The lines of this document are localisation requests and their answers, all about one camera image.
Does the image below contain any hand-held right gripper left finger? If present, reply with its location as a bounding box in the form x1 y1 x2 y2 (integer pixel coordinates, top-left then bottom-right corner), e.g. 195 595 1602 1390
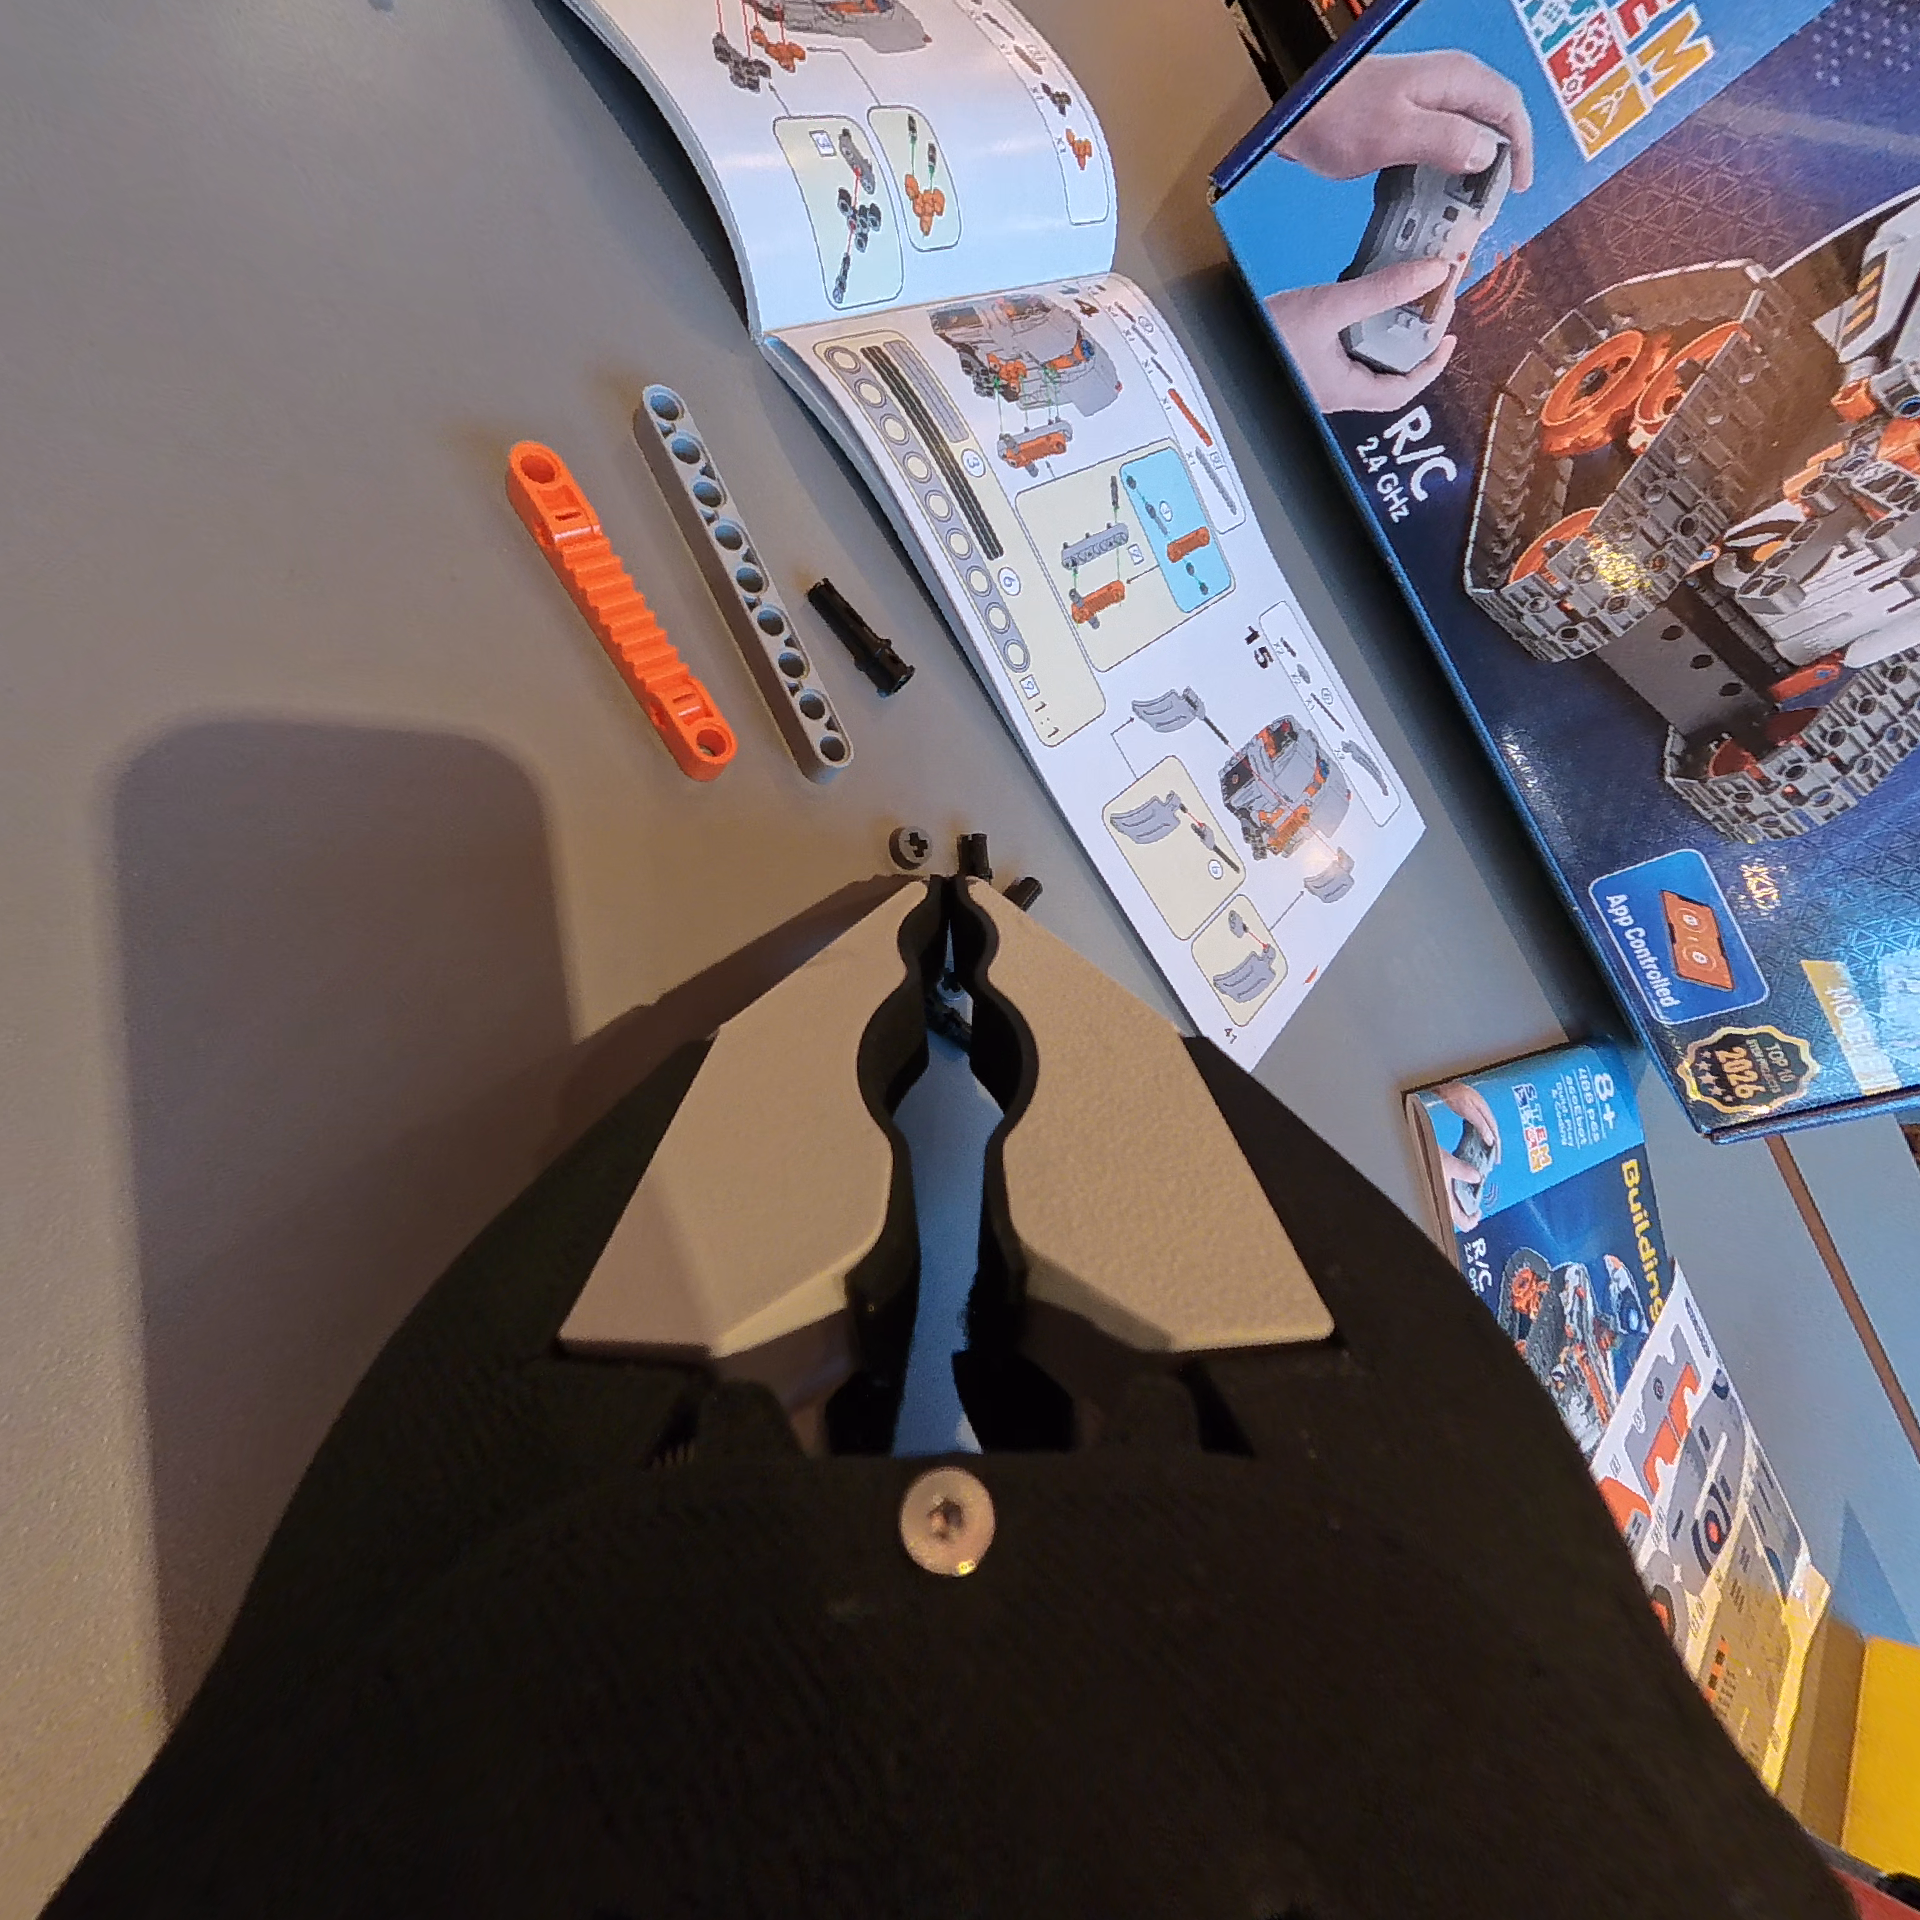
559 876 950 1454

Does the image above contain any open instruction booklet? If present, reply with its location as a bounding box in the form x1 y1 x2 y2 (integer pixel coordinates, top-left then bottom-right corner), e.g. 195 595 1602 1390
561 0 1429 1069

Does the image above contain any blue toy robot box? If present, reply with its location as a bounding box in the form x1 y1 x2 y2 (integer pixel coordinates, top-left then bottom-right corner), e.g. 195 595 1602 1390
1206 0 1920 1145

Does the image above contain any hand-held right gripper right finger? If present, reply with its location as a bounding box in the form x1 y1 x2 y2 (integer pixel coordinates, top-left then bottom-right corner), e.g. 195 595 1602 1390
947 876 1335 1454

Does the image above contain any long black pin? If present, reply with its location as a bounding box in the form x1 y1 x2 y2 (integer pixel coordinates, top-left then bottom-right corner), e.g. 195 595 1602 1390
805 575 919 696

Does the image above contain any yellow plastic bin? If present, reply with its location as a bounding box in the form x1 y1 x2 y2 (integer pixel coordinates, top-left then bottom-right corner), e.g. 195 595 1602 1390
1835 1631 1920 1879

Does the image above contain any blue cover booklet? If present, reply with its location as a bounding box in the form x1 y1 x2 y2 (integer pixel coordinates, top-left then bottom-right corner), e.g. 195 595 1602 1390
1406 1040 1835 1797

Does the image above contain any grey holed beam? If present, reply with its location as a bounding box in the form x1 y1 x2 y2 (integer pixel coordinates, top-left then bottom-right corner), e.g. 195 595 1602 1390
630 382 854 785

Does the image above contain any black desk cable tray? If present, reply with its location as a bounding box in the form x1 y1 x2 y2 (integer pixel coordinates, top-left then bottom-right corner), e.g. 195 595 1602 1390
1231 0 1353 99

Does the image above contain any orange toothed beam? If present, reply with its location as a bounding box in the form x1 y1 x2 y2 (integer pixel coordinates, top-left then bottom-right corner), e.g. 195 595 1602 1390
503 438 742 785

